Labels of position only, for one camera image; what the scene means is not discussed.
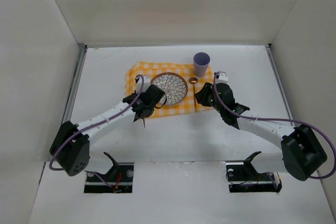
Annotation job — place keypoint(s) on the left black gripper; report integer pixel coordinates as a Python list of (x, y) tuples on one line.
[(142, 111)]

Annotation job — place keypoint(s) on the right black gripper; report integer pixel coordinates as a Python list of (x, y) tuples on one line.
[(206, 96)]

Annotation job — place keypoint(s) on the copper coloured spoon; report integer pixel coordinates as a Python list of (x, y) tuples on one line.
[(193, 81)]

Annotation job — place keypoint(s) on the floral patterned ceramic plate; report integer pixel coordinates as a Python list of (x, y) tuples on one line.
[(174, 87)]

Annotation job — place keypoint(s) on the yellow white checkered napkin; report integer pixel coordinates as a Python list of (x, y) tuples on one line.
[(186, 71)]

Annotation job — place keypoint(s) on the lilac plastic cup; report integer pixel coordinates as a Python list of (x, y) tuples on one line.
[(201, 61)]

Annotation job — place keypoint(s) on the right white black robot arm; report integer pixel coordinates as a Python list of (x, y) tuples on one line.
[(301, 153)]

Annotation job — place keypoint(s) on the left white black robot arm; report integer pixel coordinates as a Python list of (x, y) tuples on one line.
[(70, 149)]

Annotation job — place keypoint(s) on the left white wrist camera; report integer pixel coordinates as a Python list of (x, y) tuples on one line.
[(142, 83)]

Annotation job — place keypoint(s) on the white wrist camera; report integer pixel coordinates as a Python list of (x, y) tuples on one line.
[(142, 83), (221, 77)]

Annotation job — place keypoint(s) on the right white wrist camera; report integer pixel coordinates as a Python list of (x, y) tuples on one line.
[(221, 77)]

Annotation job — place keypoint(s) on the left aluminium table rail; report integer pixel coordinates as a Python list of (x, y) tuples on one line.
[(75, 82)]

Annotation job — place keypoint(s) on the aluminium table rail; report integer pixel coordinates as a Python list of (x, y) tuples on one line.
[(75, 82), (273, 65)]

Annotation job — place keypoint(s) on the right aluminium table rail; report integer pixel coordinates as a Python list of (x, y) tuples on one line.
[(273, 65)]

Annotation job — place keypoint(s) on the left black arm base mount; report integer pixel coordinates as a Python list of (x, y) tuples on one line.
[(115, 178)]

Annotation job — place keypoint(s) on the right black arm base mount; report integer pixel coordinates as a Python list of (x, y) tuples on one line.
[(243, 178)]

